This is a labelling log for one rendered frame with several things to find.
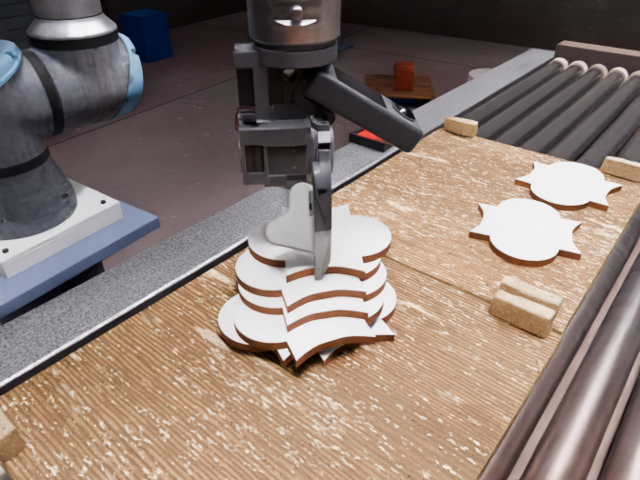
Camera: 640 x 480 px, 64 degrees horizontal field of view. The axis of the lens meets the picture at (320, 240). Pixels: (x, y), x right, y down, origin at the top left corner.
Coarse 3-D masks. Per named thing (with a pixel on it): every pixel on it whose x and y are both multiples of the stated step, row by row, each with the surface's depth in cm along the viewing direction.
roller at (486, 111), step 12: (552, 60) 140; (564, 60) 140; (540, 72) 130; (552, 72) 134; (516, 84) 123; (528, 84) 123; (540, 84) 128; (504, 96) 115; (516, 96) 118; (480, 108) 109; (492, 108) 110; (504, 108) 114; (480, 120) 106
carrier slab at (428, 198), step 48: (432, 144) 89; (480, 144) 89; (336, 192) 75; (384, 192) 75; (432, 192) 75; (480, 192) 75; (528, 192) 75; (624, 192) 75; (432, 240) 64; (480, 240) 64; (576, 240) 64; (480, 288) 57; (576, 288) 57
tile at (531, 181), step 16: (528, 176) 77; (544, 176) 77; (560, 176) 77; (576, 176) 77; (592, 176) 77; (544, 192) 72; (560, 192) 72; (576, 192) 72; (592, 192) 72; (608, 192) 73; (560, 208) 70; (576, 208) 70; (608, 208) 70
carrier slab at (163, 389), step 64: (128, 320) 52; (192, 320) 52; (448, 320) 52; (64, 384) 45; (128, 384) 45; (192, 384) 45; (256, 384) 45; (320, 384) 45; (384, 384) 45; (448, 384) 45; (512, 384) 45; (64, 448) 40; (128, 448) 40; (192, 448) 40; (256, 448) 40; (320, 448) 40; (384, 448) 40; (448, 448) 40
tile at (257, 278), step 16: (240, 256) 53; (240, 272) 50; (256, 272) 50; (272, 272) 50; (368, 272) 51; (256, 288) 49; (272, 288) 48; (288, 288) 48; (304, 288) 48; (320, 288) 48; (336, 288) 48; (352, 288) 48; (288, 304) 47; (304, 304) 48
